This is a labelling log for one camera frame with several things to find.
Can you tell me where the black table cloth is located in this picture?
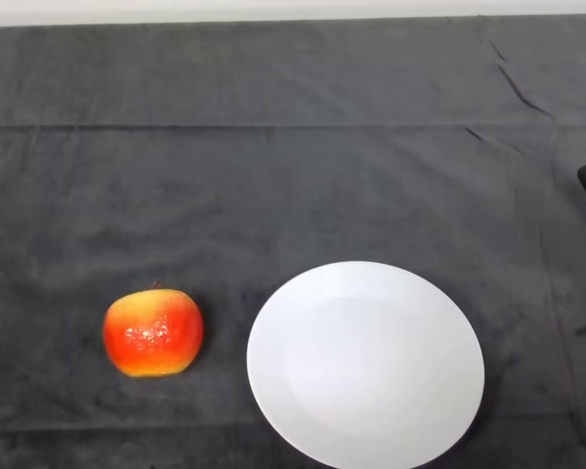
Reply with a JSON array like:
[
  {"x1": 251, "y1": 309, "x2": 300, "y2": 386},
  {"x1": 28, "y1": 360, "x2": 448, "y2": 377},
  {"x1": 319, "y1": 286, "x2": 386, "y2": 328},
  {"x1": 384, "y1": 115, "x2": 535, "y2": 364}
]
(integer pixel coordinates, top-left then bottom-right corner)
[{"x1": 0, "y1": 13, "x2": 586, "y2": 469}]

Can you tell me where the round white plate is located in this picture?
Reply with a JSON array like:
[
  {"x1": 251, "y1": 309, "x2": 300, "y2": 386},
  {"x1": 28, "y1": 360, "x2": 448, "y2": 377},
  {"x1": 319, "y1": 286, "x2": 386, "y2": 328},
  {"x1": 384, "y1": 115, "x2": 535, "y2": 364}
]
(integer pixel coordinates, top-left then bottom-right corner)
[{"x1": 246, "y1": 260, "x2": 486, "y2": 469}]

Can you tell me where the red yellow apple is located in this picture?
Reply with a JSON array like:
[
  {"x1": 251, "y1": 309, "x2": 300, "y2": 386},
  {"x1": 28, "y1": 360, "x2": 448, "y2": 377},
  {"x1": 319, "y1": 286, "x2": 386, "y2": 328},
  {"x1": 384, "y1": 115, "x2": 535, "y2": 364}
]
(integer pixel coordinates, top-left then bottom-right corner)
[{"x1": 103, "y1": 281, "x2": 205, "y2": 379}]

